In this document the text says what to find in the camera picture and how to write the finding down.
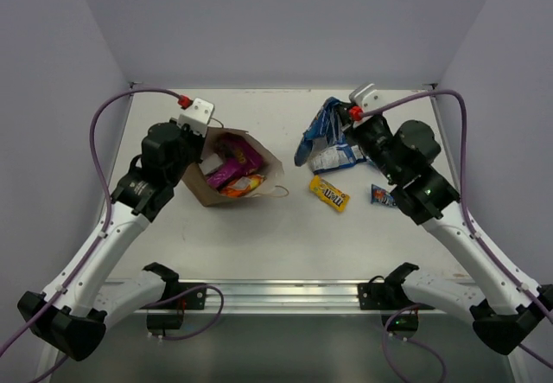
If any aluminium front rail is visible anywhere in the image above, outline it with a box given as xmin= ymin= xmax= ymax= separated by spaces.
xmin=133 ymin=278 xmax=476 ymax=315

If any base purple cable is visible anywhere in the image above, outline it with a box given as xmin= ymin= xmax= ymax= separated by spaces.
xmin=382 ymin=303 xmax=448 ymax=383
xmin=149 ymin=285 xmax=226 ymax=343

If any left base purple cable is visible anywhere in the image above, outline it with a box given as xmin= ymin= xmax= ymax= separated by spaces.
xmin=149 ymin=285 xmax=226 ymax=343

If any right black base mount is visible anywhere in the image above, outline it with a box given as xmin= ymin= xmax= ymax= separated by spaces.
xmin=357 ymin=275 xmax=431 ymax=337

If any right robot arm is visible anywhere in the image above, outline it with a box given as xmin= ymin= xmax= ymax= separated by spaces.
xmin=338 ymin=104 xmax=552 ymax=355

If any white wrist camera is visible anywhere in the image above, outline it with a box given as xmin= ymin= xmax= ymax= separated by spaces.
xmin=177 ymin=96 xmax=215 ymax=137
xmin=348 ymin=83 xmax=380 ymax=122

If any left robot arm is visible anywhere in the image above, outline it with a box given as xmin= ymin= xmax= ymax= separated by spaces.
xmin=17 ymin=120 xmax=207 ymax=361

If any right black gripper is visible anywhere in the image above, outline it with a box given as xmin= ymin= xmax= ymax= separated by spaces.
xmin=334 ymin=99 xmax=404 ymax=184

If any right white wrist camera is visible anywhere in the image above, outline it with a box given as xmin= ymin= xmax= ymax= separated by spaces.
xmin=348 ymin=83 xmax=380 ymax=122

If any brown paper bag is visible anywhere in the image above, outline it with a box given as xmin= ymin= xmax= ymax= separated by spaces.
xmin=182 ymin=127 xmax=289 ymax=207

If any blue Doritos bag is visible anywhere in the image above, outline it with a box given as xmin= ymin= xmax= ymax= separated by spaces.
xmin=294 ymin=97 xmax=353 ymax=167

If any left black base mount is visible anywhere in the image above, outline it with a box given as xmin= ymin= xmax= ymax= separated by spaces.
xmin=146 ymin=288 xmax=207 ymax=335

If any blue white cookie bag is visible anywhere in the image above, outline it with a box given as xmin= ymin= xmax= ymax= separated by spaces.
xmin=308 ymin=136 xmax=367 ymax=175

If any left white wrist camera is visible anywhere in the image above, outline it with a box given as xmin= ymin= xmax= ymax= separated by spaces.
xmin=177 ymin=96 xmax=215 ymax=137

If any purple snack bag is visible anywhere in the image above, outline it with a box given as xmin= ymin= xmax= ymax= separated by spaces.
xmin=215 ymin=133 xmax=264 ymax=176
xmin=207 ymin=158 xmax=249 ymax=189

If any small blue M&M pack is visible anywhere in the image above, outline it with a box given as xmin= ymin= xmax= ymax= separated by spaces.
xmin=370 ymin=184 xmax=397 ymax=207

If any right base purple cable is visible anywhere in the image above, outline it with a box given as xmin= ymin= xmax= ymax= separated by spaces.
xmin=382 ymin=303 xmax=448 ymax=383

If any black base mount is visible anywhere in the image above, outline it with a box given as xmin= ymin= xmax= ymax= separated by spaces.
xmin=357 ymin=275 xmax=431 ymax=337
xmin=146 ymin=288 xmax=207 ymax=335

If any orange snack bag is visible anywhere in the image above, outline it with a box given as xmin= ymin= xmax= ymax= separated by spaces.
xmin=220 ymin=174 xmax=265 ymax=198

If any yellow M&M pack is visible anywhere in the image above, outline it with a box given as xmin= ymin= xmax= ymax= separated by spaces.
xmin=308 ymin=176 xmax=350 ymax=213

